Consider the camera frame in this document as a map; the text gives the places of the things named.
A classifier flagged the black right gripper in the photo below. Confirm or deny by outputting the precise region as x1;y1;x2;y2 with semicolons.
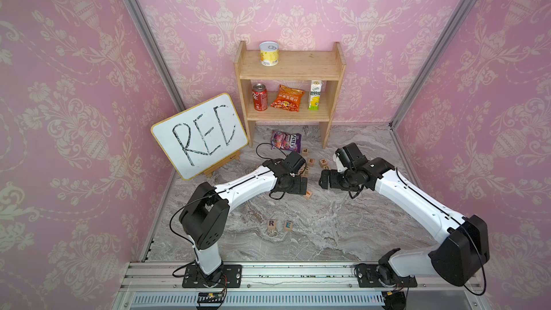
318;169;358;191

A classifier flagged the block with teal E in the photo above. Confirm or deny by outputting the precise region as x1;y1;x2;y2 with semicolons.
284;220;294;232

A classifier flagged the block with purple R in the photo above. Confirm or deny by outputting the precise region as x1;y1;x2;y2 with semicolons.
268;220;277;231

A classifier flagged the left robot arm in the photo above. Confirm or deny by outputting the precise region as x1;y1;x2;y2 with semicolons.
179;152;308;281

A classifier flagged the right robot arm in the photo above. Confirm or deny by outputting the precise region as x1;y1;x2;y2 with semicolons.
319;143;490;286

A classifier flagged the purple candy bag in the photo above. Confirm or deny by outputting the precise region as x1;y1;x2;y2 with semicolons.
270;130;302;153

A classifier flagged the wooden whiteboard easel stand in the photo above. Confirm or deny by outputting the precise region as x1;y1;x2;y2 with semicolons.
203;150;241;177

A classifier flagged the orange snack bag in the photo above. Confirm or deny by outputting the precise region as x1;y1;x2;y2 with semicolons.
271;85;305;112

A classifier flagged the green white drink carton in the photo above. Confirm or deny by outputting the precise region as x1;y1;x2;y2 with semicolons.
308;80;323;111

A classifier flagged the red soda can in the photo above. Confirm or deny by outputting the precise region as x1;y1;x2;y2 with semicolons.
252;83;268;111

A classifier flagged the whiteboard with yellow rim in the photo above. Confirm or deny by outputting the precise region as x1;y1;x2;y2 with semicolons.
151;93;249;180

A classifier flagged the wooden shelf unit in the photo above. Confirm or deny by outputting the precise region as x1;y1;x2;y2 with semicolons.
234;41;347;149

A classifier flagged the yellow tin can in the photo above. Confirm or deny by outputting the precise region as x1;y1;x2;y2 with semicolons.
259;41;279;67

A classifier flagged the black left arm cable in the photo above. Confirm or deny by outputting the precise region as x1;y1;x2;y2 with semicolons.
168;143;289;278

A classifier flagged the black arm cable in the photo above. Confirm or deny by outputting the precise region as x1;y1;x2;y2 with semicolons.
348;167;487;297
168;143;289;278

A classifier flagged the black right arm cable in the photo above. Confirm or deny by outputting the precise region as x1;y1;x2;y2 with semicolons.
348;167;487;297

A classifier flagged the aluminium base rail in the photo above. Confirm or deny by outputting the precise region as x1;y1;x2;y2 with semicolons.
112;261;492;309

